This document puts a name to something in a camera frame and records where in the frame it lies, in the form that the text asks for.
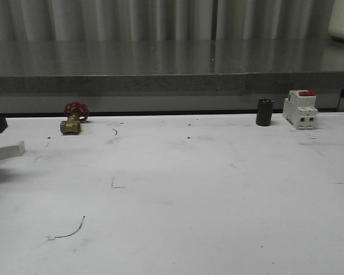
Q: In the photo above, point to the white half-ring pipe clamp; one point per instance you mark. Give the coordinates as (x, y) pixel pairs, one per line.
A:
(11, 151)

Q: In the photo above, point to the grey stone counter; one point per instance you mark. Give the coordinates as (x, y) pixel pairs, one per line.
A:
(168, 76)

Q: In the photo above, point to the brass valve red handwheel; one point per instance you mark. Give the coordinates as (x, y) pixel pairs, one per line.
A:
(76, 114)

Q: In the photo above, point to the dark brown cylindrical coupling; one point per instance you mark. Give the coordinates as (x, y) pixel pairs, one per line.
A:
(264, 112)

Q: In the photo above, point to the white container on counter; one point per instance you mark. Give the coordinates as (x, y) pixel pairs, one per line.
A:
(336, 23)

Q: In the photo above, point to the white circuit breaker red switch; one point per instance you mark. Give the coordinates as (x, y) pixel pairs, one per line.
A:
(299, 109)

